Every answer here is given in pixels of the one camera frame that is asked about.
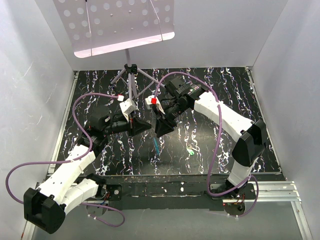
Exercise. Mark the key with green tag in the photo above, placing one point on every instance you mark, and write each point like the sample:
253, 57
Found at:
192, 149

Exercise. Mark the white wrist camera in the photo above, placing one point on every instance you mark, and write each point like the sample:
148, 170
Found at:
127, 107
152, 101

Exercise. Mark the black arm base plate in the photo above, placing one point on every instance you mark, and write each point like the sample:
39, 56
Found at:
161, 192

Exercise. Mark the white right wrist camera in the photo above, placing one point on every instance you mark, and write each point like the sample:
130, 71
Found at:
152, 101

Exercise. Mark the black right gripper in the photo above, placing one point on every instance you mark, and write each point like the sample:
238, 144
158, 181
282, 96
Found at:
162, 126

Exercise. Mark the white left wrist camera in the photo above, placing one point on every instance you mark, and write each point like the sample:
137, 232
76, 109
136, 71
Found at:
127, 107

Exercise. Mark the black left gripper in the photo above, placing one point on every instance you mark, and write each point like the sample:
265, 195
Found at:
138, 126

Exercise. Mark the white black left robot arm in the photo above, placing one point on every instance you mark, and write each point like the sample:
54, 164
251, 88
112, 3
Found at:
48, 204

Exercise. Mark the perforated music stand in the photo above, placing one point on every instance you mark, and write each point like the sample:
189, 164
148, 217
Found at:
97, 27

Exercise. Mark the aluminium frame rail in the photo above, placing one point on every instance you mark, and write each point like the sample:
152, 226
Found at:
278, 191

